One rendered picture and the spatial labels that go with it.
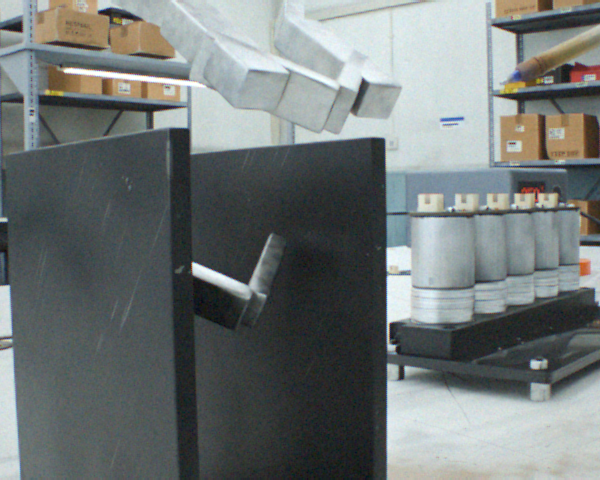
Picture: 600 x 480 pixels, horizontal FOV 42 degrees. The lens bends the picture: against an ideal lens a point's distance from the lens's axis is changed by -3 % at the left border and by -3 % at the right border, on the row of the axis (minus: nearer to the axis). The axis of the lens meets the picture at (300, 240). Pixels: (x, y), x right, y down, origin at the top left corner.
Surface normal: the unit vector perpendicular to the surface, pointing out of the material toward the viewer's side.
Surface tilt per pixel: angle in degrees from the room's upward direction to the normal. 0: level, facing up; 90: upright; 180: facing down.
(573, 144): 90
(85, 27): 90
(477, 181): 90
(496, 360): 0
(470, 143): 90
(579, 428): 0
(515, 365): 0
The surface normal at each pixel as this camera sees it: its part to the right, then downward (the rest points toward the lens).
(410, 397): -0.01, -1.00
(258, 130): 0.75, 0.03
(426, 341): -0.64, 0.05
